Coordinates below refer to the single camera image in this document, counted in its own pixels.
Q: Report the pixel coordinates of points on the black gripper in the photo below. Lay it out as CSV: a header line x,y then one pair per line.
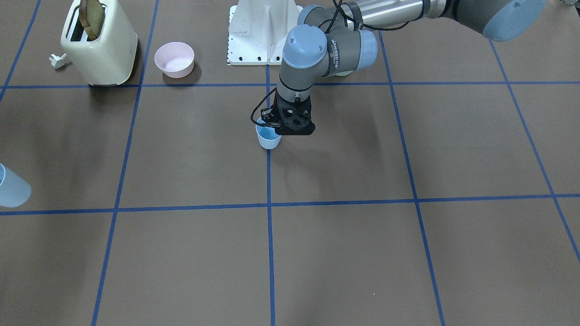
x,y
268,113

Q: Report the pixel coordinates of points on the light blue cup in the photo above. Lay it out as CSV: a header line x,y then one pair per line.
x,y
14,191
267,137

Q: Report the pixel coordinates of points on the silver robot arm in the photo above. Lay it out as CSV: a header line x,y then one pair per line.
x,y
331,41

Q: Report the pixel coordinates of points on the pink bowl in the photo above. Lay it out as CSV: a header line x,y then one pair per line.
x,y
175,60

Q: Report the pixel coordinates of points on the cream toaster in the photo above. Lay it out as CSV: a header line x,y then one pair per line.
x,y
109,59

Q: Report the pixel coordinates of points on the toast slice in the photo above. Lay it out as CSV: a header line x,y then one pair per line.
x,y
91,16

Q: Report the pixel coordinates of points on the white toaster plug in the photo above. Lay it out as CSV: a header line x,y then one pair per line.
x,y
58,62

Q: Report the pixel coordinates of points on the white camera pole base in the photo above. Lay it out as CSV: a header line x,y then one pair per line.
x,y
257,31

